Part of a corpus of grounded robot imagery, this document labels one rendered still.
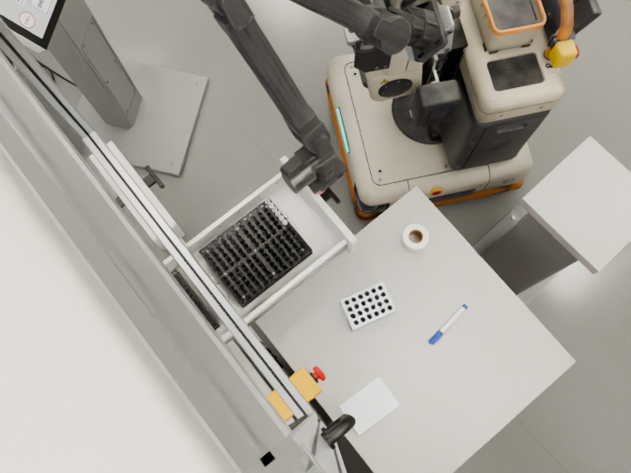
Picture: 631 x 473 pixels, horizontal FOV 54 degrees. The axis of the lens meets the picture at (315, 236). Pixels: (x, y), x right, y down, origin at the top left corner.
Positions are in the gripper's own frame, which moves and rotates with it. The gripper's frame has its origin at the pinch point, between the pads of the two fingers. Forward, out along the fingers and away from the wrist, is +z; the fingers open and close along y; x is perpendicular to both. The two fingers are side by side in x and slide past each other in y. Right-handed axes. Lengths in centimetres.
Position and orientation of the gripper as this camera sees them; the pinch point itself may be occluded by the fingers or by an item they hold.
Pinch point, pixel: (323, 184)
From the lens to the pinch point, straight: 159.5
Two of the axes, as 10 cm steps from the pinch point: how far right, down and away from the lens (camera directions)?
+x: 6.4, 7.4, -2.1
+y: -7.7, 6.2, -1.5
